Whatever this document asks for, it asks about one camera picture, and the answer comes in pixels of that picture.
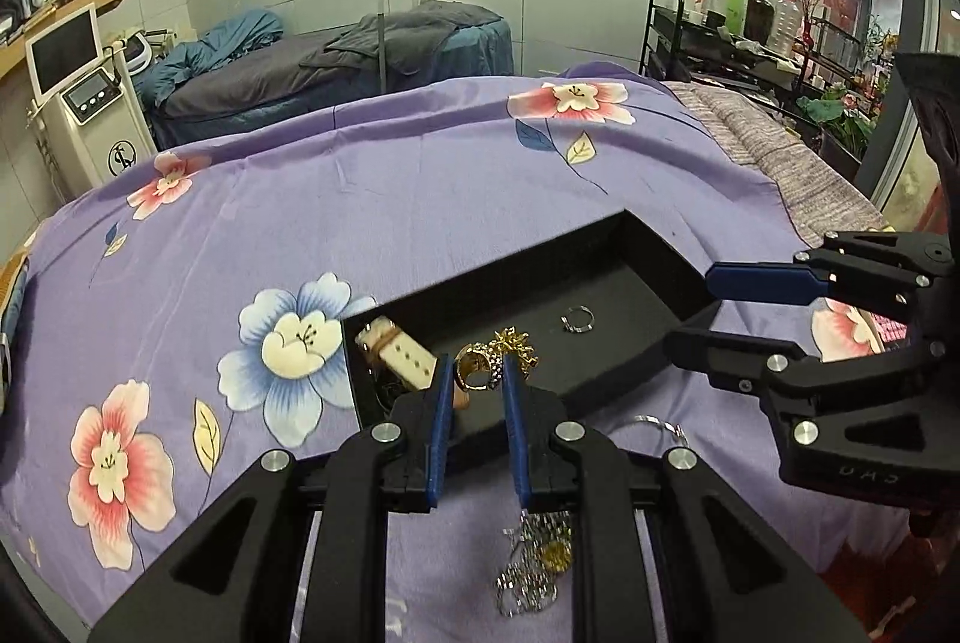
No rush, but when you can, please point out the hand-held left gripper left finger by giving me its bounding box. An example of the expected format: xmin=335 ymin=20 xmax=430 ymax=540
xmin=90 ymin=355 xmax=459 ymax=643

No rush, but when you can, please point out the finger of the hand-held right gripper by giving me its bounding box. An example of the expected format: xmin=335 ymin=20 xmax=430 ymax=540
xmin=703 ymin=229 xmax=960 ymax=317
xmin=663 ymin=326 xmax=950 ymax=518

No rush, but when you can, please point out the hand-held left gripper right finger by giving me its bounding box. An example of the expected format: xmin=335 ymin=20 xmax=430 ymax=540
xmin=502 ymin=356 xmax=871 ymax=643

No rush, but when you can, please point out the gold ring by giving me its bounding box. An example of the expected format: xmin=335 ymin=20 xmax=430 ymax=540
xmin=453 ymin=343 xmax=505 ymax=393

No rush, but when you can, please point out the black jewelry tray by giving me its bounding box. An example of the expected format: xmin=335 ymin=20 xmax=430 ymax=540
xmin=341 ymin=209 xmax=725 ymax=473

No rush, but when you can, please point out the gold flower brooch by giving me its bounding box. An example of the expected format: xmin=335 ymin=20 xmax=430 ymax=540
xmin=491 ymin=326 xmax=541 ymax=383

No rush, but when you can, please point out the thin silver bangle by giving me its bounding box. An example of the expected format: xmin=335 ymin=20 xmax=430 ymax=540
xmin=633 ymin=415 xmax=692 ymax=447

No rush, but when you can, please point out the green potted plant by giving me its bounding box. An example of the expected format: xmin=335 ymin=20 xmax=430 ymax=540
xmin=796 ymin=86 xmax=880 ymax=165

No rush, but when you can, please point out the grey striped blanket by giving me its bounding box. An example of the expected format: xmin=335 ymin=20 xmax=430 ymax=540
xmin=663 ymin=79 xmax=887 ymax=248

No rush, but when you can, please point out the black trolley cart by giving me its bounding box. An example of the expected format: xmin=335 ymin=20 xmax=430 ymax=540
xmin=639 ymin=0 xmax=800 ymax=83

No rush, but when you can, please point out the purple floral bedsheet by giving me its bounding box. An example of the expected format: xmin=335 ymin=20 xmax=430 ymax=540
xmin=0 ymin=59 xmax=912 ymax=643

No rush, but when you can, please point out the massage bed with grey cover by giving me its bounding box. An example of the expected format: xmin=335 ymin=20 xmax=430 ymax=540
xmin=146 ymin=5 xmax=515 ymax=150

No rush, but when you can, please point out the blue quilt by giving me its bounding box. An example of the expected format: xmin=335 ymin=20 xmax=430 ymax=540
xmin=137 ymin=8 xmax=287 ymax=105

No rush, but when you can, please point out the white beauty machine with screen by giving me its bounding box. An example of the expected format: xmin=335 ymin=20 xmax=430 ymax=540
xmin=25 ymin=2 xmax=158 ymax=195

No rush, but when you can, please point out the white strap wristwatch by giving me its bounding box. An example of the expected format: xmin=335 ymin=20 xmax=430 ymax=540
xmin=354 ymin=316 xmax=451 ymax=415

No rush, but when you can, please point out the silver chain bracelet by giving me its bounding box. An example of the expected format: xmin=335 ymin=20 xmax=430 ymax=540
xmin=493 ymin=509 xmax=577 ymax=618

